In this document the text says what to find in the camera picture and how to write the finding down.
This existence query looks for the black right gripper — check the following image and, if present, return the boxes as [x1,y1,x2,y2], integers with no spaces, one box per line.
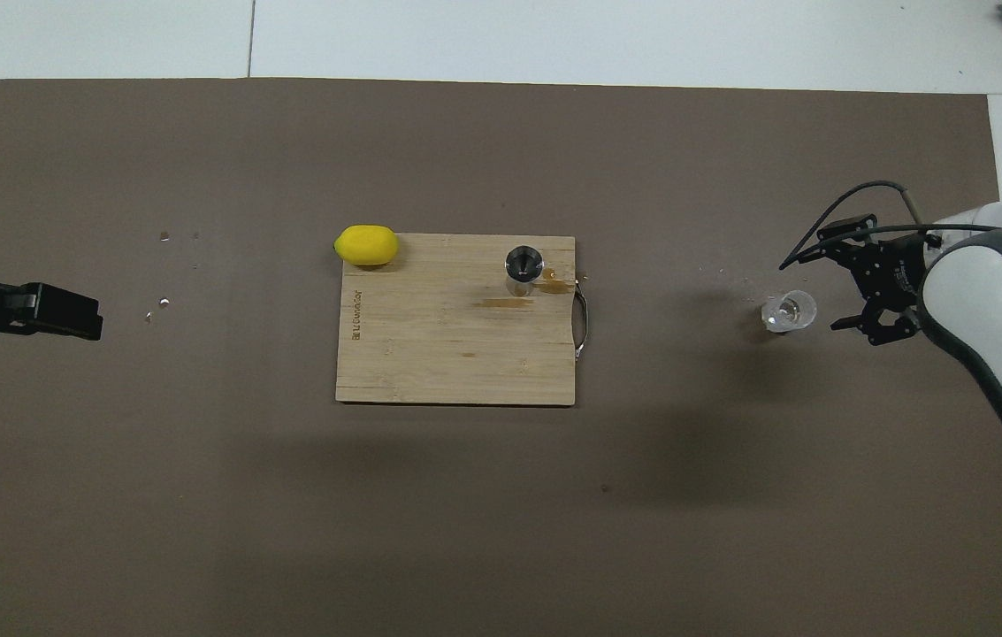
[805,213,933,347]

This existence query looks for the clear plastic cup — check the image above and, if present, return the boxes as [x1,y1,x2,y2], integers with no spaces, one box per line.
[761,289,819,336]

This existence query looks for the steel cocktail jigger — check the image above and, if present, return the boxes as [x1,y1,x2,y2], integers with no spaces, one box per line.
[505,246,547,298]

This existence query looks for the yellow lemon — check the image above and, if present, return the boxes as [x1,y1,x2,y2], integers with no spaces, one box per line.
[333,225,400,268]

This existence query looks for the bamboo cutting board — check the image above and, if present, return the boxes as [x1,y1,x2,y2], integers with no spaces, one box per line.
[334,234,592,408]

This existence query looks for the brown table mat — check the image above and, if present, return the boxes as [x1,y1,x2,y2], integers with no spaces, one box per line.
[0,78,1002,637]

